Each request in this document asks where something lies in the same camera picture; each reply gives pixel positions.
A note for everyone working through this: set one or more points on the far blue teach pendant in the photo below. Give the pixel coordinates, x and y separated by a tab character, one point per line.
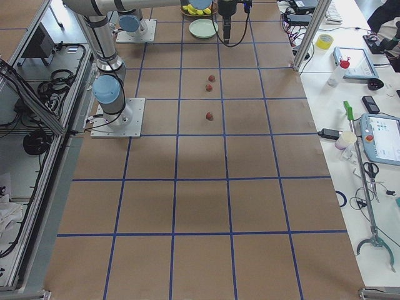
361	67

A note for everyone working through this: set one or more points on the blue teach pendant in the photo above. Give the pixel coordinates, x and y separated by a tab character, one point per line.
380	138
361	67

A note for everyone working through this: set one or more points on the black round cap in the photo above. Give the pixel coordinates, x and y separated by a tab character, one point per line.
375	84

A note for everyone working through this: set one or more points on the black phone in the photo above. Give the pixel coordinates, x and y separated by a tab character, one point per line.
370	105

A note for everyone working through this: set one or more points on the black handled scissors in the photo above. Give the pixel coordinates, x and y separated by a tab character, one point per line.
372	169

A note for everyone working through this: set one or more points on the yellow banana bunch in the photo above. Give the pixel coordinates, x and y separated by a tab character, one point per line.
190	10

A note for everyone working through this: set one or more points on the yellow tape roll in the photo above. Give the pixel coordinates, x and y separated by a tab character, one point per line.
324	41

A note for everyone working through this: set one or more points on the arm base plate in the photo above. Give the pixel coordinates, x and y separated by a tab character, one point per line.
128	124
136	31

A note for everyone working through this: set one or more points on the pale green plate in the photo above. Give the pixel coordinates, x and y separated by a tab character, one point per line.
203	28

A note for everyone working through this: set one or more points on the red capped plastic bottle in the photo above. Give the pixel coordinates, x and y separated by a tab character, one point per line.
338	74

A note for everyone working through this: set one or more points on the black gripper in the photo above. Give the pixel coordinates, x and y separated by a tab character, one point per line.
225	9

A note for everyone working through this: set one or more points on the near blue teach pendant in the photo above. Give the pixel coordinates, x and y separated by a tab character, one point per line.
380	138

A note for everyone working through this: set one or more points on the aluminium frame post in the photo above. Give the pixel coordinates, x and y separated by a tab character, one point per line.
317	18

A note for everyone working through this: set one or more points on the white paper cup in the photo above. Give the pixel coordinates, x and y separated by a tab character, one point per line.
346	139

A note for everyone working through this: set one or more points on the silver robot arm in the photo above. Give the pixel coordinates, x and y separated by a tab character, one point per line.
137	13
93	20

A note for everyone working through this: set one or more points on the black power adapter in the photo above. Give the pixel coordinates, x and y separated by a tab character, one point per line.
331	134

